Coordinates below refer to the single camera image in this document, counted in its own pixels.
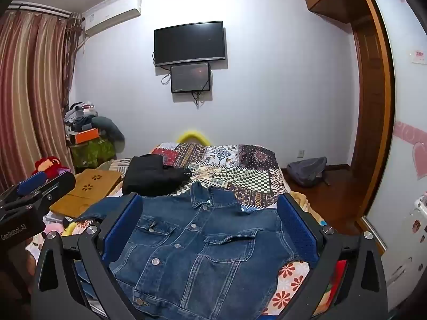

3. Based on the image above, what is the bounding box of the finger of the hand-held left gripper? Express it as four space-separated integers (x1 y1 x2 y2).
0 171 47 204
20 173 77 212

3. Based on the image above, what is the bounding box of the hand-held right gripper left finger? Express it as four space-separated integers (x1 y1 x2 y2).
31 193 147 320

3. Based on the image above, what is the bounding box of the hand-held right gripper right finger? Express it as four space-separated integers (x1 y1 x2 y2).
267 193 389 320

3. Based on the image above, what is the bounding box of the blue denim jacket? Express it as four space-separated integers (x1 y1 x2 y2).
72 181 321 319

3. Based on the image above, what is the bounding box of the pile of clothes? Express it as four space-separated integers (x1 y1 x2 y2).
63 102 101 134

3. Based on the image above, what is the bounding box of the red plush toy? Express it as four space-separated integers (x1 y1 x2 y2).
31 155 72 181

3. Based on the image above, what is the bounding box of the tan fleece blanket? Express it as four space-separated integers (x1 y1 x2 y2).
290 191 325 225

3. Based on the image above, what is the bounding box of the wooden lap desk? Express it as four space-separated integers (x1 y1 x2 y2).
49 169 125 222

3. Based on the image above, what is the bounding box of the green printed bag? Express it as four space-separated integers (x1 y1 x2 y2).
69 137 117 169

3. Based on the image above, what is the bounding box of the black garment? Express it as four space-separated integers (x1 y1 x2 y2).
122 154 193 197

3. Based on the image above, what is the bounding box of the grey backpack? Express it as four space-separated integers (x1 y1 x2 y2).
287 157 331 188

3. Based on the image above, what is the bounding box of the orange box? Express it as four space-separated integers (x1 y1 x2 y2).
74 127 101 145

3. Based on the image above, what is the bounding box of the patchwork printed blanket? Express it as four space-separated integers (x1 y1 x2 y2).
110 142 334 317

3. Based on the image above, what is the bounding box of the striped brown curtain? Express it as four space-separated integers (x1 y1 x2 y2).
0 8 83 192

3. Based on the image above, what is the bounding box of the yellow curved cushion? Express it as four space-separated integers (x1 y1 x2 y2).
176 129 211 146

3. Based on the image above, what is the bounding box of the wooden wardrobe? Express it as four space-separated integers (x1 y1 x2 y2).
299 0 397 250

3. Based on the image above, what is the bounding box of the white sliding door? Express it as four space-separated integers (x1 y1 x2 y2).
363 0 427 314

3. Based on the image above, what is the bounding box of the small black monitor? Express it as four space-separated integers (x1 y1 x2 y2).
170 62 212 94

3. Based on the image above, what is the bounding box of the white air conditioner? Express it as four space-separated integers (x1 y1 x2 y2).
82 0 142 37

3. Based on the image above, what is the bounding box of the black wall television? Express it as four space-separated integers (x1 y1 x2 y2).
154 21 227 67

